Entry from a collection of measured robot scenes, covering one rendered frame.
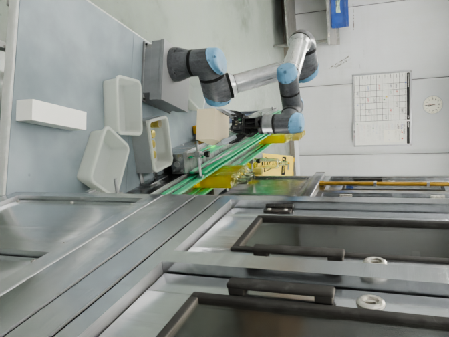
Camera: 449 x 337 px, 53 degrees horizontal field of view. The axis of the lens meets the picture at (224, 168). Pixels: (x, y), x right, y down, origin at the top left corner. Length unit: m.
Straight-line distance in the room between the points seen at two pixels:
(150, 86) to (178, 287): 1.39
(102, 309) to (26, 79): 0.98
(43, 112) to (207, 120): 0.63
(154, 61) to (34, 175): 0.80
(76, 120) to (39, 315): 0.97
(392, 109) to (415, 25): 1.30
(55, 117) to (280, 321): 1.06
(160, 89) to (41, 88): 0.60
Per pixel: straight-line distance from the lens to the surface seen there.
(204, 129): 1.75
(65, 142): 1.60
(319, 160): 8.07
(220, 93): 2.02
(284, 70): 1.68
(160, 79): 1.97
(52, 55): 1.60
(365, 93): 7.80
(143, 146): 1.90
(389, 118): 7.83
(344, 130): 7.92
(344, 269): 0.68
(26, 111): 1.43
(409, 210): 0.97
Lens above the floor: 1.79
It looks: 21 degrees down
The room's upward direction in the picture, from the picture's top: 90 degrees clockwise
